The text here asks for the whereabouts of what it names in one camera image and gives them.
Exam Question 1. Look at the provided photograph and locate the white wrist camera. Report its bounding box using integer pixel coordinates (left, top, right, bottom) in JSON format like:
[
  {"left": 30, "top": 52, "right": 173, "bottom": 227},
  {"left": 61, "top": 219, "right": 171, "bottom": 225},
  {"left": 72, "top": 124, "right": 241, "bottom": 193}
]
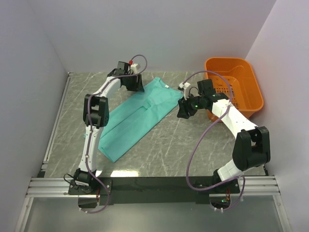
[
  {"left": 129, "top": 60, "right": 140, "bottom": 73},
  {"left": 178, "top": 82, "right": 191, "bottom": 100}
]

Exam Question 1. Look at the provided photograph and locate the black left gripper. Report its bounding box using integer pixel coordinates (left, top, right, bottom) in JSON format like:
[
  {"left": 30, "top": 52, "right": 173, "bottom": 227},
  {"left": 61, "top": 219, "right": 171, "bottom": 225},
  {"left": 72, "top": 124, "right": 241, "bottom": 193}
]
[{"left": 125, "top": 74, "right": 145, "bottom": 93}]

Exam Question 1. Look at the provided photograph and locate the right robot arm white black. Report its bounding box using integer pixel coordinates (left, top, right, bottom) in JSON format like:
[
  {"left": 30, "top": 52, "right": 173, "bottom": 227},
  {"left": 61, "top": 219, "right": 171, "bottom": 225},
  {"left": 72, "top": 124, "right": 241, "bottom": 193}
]
[{"left": 177, "top": 79, "right": 270, "bottom": 193}]

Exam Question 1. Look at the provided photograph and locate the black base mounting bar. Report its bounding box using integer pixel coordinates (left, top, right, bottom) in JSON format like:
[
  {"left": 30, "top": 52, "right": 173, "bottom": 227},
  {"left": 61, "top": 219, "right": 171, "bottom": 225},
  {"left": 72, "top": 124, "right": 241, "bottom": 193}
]
[{"left": 68, "top": 176, "right": 215, "bottom": 205}]

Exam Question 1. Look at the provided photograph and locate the orange plastic basket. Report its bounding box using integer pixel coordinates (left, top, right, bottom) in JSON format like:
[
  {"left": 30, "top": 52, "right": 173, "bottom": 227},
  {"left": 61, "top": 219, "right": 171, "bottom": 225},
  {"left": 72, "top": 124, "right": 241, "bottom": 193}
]
[{"left": 205, "top": 57, "right": 264, "bottom": 119}]

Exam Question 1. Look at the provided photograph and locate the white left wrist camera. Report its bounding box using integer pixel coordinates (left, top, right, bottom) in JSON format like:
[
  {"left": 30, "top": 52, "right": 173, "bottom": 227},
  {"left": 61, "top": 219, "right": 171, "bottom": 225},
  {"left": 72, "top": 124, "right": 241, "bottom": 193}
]
[{"left": 129, "top": 60, "right": 140, "bottom": 73}]

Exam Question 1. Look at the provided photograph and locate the teal t shirt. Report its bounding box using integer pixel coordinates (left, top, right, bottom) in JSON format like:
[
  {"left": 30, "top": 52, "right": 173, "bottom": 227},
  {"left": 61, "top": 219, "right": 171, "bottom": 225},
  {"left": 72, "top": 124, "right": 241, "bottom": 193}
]
[{"left": 97, "top": 77, "right": 183, "bottom": 162}]

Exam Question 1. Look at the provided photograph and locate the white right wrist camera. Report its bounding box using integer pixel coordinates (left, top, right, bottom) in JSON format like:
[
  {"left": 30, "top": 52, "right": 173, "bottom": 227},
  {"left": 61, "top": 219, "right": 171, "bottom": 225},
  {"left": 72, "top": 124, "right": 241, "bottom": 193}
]
[{"left": 178, "top": 82, "right": 191, "bottom": 100}]

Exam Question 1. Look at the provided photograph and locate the aluminium frame rail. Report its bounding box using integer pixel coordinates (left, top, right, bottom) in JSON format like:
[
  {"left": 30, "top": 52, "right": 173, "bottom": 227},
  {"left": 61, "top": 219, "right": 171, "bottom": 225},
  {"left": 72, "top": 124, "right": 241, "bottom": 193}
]
[{"left": 27, "top": 74, "right": 278, "bottom": 203}]

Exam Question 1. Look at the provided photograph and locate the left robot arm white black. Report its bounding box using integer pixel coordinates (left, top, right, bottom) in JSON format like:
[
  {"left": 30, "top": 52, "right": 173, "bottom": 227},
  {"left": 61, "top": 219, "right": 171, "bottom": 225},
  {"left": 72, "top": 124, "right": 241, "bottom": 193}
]
[{"left": 71, "top": 60, "right": 144, "bottom": 194}]

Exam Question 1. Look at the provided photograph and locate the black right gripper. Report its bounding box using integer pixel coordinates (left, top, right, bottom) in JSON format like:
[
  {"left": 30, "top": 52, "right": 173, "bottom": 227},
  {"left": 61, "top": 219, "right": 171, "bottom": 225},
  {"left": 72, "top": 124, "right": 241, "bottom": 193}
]
[{"left": 177, "top": 92, "right": 205, "bottom": 119}]

